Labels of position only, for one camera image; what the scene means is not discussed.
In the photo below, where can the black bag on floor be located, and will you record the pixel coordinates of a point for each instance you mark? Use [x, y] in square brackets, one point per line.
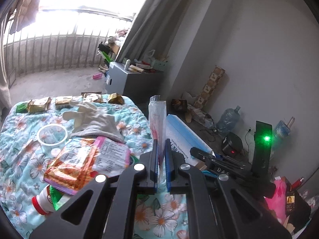
[179, 105]

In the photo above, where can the grey storage cabinet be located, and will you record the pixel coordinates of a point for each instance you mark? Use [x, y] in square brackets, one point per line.
[139, 87]

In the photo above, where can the gold snack bag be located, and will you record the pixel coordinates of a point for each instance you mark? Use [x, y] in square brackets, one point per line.
[39, 105]

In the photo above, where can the red lighter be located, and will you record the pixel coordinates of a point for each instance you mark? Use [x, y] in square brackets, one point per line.
[297, 184]

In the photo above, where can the white blue box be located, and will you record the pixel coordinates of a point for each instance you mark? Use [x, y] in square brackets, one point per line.
[182, 139]

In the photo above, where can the white bottle red cap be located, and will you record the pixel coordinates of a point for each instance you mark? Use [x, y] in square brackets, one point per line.
[49, 200]

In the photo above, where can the pink item on balcony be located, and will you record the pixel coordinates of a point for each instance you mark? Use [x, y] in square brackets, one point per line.
[98, 76]

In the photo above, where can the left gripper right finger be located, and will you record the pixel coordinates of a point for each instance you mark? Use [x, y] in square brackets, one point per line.
[218, 207]

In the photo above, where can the pink floral blanket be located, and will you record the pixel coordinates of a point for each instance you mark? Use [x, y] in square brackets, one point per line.
[277, 204]

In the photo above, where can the blue jug on dispenser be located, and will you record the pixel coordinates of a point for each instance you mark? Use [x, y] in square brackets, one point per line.
[283, 129]

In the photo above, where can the clear plastic lid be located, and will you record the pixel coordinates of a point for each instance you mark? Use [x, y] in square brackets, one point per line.
[52, 135]

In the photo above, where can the clear plastic wrapper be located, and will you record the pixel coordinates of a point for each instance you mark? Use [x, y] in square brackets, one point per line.
[157, 122]

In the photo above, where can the empty blue water jug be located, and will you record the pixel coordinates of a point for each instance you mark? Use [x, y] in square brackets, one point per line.
[228, 120]

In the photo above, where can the grey curtain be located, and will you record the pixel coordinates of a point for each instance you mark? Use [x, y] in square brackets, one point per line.
[154, 28]

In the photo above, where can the floral blue bedspread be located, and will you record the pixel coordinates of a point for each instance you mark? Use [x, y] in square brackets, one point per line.
[24, 161]

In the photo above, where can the balcony railing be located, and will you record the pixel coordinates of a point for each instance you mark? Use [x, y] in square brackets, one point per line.
[26, 53]

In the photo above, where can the black rice cooker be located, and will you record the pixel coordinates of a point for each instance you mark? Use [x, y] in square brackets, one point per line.
[232, 145]

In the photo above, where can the small yellow packet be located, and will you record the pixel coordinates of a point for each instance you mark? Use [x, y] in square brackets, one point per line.
[115, 98]

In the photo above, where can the green snack packet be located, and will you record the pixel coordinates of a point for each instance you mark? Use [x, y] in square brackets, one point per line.
[22, 108]

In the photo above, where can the black tracker green light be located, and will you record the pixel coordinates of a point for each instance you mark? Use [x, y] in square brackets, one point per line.
[263, 141]

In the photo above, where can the gold biscuit packet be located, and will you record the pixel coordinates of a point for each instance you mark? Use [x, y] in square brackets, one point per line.
[63, 102]

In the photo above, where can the orange gold snack packet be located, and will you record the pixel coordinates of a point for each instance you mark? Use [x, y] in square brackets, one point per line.
[92, 97]

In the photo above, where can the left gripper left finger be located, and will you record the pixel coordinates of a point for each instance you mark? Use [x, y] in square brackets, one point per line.
[105, 207]

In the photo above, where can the orange snack bag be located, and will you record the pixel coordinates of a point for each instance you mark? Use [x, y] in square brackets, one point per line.
[82, 159]

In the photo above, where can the white cloth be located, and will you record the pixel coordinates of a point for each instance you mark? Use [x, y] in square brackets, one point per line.
[90, 120]

